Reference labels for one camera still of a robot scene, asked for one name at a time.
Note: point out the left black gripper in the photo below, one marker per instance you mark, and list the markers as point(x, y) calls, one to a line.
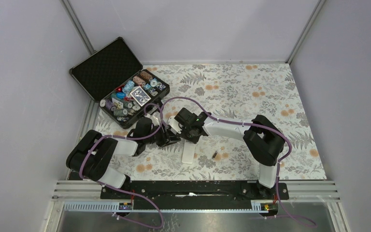
point(167, 137)

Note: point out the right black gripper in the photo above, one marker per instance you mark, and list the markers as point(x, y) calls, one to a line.
point(194, 140)

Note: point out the white remote control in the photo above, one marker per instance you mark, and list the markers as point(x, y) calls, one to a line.
point(188, 152)

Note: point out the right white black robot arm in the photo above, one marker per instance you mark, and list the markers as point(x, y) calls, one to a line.
point(262, 138)

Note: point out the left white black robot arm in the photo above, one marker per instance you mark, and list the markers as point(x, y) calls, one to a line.
point(92, 156)

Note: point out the playing card deck box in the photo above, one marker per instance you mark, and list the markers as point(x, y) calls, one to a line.
point(140, 96)

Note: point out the floral table mat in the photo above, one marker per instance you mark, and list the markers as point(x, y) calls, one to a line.
point(237, 91)

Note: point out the black poker chip case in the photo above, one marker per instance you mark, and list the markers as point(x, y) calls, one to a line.
point(110, 74)

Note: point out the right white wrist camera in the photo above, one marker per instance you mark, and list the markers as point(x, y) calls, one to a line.
point(175, 126)

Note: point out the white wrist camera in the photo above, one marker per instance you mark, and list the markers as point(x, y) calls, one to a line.
point(155, 118)
point(175, 126)

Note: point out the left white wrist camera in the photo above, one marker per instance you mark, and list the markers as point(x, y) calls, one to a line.
point(155, 118)

